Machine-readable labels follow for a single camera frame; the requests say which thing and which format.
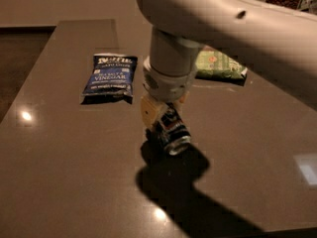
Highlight blue pepsi can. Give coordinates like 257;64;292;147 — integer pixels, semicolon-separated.
155;103;191;156

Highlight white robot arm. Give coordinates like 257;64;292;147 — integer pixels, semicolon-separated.
137;0;317;128

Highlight green chip bag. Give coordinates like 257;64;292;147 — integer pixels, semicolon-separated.
196;47;248;80

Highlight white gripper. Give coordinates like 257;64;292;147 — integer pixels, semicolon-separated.
141;58;197;131

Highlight blue chip bag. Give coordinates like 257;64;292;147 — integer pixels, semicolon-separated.
82;53;138;98

